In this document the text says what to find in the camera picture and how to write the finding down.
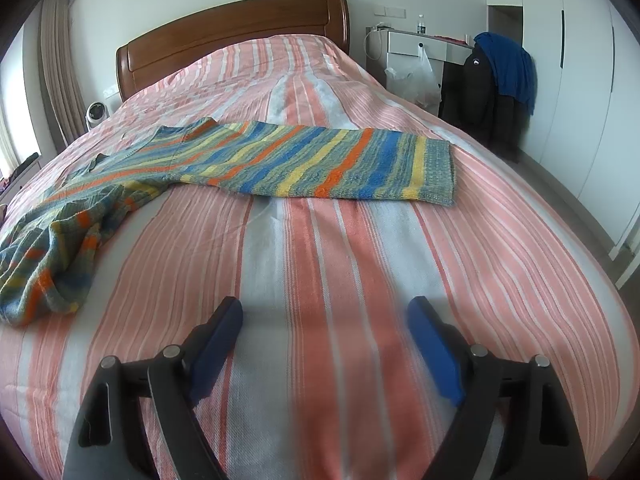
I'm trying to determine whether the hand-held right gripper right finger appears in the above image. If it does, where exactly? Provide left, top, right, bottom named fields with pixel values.
left=406, top=296, right=588, bottom=480

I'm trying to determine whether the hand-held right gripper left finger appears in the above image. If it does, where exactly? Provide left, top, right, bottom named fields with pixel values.
left=62, top=296, right=244, bottom=480

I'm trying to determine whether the striped knit sweater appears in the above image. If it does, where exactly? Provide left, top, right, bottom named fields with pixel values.
left=0, top=117, right=457, bottom=328

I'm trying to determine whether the pink striped bedspread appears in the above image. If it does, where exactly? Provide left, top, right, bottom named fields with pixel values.
left=0, top=34, right=633, bottom=480

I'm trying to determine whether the blue black bag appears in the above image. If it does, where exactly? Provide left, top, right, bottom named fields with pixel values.
left=440, top=42, right=531, bottom=163

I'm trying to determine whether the white plastic bag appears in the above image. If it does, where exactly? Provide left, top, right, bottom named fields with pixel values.
left=384, top=45, right=443, bottom=108

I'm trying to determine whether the white wardrobe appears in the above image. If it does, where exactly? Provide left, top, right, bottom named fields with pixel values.
left=482, top=0, right=640, bottom=286

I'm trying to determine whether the blue garment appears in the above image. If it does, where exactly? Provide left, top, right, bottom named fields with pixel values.
left=472, top=31, right=537, bottom=117

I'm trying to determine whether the white desk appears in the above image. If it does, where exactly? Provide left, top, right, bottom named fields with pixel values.
left=366, top=27, right=476, bottom=106

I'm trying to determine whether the beige curtain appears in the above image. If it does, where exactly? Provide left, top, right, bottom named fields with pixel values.
left=39, top=0, right=88, bottom=148

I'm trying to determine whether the wooden headboard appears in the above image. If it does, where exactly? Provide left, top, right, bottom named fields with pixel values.
left=116, top=0, right=351, bottom=103

